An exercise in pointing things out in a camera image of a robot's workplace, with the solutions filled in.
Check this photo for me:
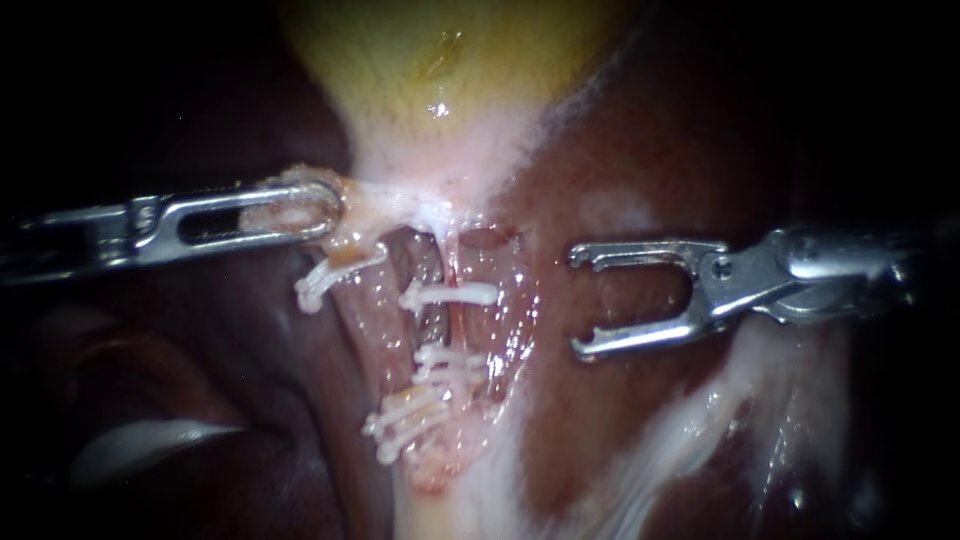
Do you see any thin tube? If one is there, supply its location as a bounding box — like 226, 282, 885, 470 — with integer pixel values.
329, 238, 381, 270
395, 383, 441, 407

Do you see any dark red liver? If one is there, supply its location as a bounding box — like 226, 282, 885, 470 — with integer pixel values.
14, 0, 939, 540

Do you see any white clip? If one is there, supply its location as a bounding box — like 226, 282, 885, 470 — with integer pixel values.
410, 365, 490, 388
374, 410, 454, 467
398, 279, 502, 314
294, 242, 390, 316
362, 386, 450, 439
414, 342, 490, 370

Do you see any left arm instrument jaw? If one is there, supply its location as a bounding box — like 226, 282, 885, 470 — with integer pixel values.
131, 181, 347, 266

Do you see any right arm instrument jaw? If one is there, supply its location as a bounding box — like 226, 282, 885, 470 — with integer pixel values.
566, 239, 741, 299
568, 295, 741, 364

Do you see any left arm instrument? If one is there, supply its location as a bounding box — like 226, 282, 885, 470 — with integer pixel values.
0, 197, 144, 289

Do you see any right arm instrument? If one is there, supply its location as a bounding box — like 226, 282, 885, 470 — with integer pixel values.
731, 227, 925, 325

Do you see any gallbladder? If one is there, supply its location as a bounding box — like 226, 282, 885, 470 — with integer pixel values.
239, 0, 643, 260

